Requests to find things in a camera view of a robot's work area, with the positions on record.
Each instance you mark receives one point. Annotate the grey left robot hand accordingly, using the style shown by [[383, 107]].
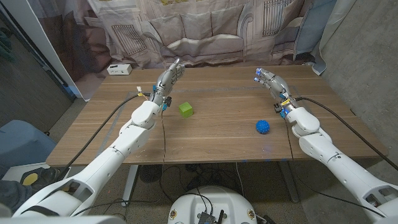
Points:
[[166, 82]]

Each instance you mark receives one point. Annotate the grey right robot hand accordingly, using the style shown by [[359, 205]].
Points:
[[275, 84]]

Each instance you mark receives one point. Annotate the blue spiky stress ball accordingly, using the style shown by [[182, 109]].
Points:
[[262, 127]]

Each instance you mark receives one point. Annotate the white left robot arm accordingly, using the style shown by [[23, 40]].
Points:
[[105, 161]]

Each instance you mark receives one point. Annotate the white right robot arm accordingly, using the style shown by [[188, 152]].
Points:
[[339, 165]]

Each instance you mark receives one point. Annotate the green cube block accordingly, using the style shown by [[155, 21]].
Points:
[[185, 110]]

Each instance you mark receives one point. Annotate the white power box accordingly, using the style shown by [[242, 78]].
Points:
[[119, 69]]

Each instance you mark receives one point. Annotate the printed sofa backdrop cloth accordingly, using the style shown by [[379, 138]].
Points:
[[199, 31]]

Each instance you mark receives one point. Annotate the pale grey hanging cloth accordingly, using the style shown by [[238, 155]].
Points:
[[332, 25]]

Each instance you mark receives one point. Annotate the round black floor fan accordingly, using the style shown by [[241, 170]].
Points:
[[150, 172]]

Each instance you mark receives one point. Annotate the grey table leg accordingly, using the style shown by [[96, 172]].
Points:
[[287, 180]]

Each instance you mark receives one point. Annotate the white table leg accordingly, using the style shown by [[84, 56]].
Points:
[[129, 186]]

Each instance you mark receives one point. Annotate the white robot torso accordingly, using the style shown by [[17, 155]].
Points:
[[211, 202]]

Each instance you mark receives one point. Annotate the black electronics module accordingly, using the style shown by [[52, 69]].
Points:
[[206, 218]]

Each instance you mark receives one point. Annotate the blue padded chair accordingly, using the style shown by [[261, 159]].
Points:
[[21, 143]]

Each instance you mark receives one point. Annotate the black yellow foot pedal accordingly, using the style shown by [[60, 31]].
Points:
[[30, 179]]

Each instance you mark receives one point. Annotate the white floor mat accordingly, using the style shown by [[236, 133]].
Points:
[[14, 171]]

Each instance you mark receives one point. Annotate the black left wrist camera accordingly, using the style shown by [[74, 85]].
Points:
[[168, 101]]

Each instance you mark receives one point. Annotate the white partition frame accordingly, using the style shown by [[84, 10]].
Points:
[[31, 28]]

